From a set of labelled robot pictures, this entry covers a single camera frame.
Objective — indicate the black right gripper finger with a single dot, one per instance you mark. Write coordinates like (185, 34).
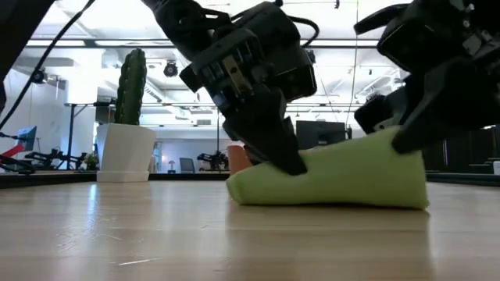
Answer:
(449, 105)
(373, 113)

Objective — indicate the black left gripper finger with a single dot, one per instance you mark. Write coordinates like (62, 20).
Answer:
(265, 129)
(256, 156)

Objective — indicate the salmon plastic basket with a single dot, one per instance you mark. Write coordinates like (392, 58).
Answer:
(236, 160)

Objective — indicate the green microfiber towel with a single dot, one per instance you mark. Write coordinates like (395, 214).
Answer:
(343, 183)

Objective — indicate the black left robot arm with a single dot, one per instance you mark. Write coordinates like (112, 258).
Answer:
(19, 31)

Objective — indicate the background black robot arm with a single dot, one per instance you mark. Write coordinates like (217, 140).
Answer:
(17, 167)
(51, 158)

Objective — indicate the background robot workstation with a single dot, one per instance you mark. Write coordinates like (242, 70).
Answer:
(214, 160)

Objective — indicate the black partition panel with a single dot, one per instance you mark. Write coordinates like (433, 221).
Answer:
(457, 156)

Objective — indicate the black flat monitor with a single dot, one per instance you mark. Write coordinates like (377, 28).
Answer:
(324, 132)

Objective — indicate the green cactus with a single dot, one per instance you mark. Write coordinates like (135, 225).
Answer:
(131, 93)

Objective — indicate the long light bar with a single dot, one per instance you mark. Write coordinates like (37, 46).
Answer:
(117, 43)

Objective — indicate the white hexagonal plant pot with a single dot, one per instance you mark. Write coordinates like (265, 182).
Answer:
(125, 152)

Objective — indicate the small green plant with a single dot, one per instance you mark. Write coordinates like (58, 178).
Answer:
(91, 161)

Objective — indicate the tilted computer monitor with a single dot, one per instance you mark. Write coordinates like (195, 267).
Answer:
(28, 138)

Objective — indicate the red slanted bar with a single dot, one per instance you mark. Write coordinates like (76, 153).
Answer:
(13, 150)

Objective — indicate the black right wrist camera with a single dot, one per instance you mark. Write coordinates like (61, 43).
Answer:
(414, 39)

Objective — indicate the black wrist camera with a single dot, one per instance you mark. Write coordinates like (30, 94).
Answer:
(414, 39)
(285, 58)

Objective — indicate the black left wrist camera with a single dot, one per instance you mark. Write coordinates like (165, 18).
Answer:
(285, 58)

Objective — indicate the black background rig frame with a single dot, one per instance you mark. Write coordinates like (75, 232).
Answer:
(71, 136)

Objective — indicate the black aluminium table frame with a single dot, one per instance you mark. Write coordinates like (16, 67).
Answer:
(58, 178)

